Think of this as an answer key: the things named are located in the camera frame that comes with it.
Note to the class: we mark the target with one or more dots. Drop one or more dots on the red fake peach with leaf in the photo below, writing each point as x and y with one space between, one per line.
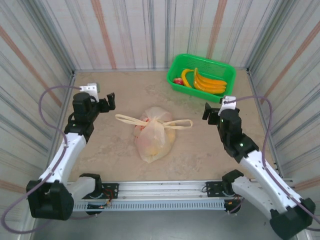
178 81

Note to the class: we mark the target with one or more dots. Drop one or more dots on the green plastic basket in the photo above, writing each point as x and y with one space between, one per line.
215 67

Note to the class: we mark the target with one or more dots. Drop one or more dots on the single yellow fake banana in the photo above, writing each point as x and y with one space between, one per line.
184 75

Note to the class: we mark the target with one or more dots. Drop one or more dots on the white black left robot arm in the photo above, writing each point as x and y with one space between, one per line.
65 155

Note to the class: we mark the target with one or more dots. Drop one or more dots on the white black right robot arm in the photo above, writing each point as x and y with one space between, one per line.
265 175

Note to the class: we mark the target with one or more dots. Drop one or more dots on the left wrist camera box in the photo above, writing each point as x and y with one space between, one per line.
88 88

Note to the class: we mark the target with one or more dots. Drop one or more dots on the yellow fake banana bunch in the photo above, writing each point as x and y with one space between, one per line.
212 86

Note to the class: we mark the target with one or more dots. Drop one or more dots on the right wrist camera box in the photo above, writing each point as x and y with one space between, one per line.
228 102

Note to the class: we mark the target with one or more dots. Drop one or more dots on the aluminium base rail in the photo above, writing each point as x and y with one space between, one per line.
162 187

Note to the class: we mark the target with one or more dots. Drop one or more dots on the yellow fake mango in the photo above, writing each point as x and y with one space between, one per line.
153 152

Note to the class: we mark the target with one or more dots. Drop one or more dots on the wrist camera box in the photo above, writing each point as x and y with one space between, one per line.
88 88
228 102

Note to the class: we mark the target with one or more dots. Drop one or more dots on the cream printed plastic bag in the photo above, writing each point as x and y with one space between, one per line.
155 140

